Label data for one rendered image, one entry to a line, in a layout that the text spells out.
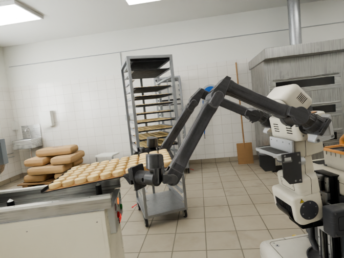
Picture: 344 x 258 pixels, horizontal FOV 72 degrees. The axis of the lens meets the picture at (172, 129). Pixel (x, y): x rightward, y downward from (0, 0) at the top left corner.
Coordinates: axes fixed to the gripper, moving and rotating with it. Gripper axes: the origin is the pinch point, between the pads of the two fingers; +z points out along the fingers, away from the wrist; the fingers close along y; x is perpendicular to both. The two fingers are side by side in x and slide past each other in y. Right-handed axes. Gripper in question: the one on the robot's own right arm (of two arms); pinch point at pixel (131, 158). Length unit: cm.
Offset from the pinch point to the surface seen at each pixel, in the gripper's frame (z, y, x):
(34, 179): -75, -68, -384
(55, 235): 51, -22, 1
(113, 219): 29.8, -21.3, 15.8
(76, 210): 42.7, -12.3, 8.0
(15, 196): 51, -9, -42
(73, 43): -201, 197, -373
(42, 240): 55, -23, -3
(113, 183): 13.3, -10.9, -3.2
